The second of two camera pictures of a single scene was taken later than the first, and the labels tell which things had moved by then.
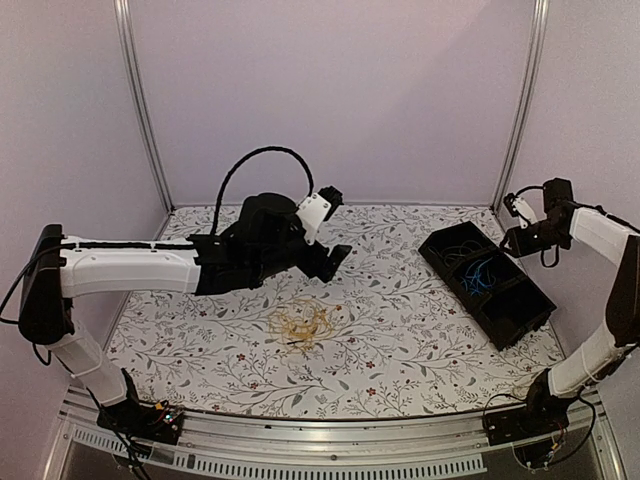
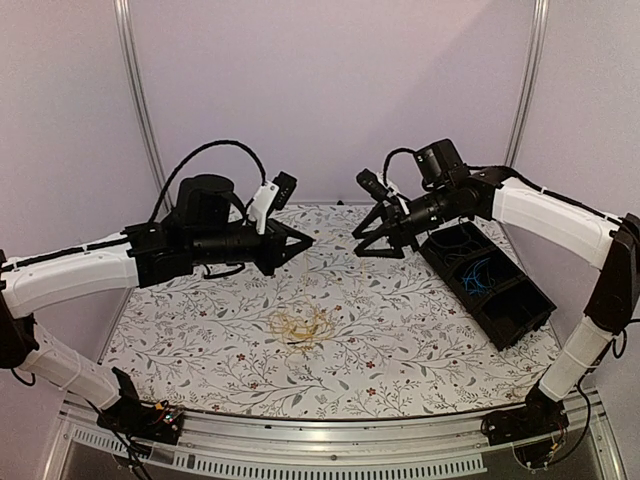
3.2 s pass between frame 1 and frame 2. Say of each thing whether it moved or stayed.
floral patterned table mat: stayed
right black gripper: moved
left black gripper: moved
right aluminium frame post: stayed
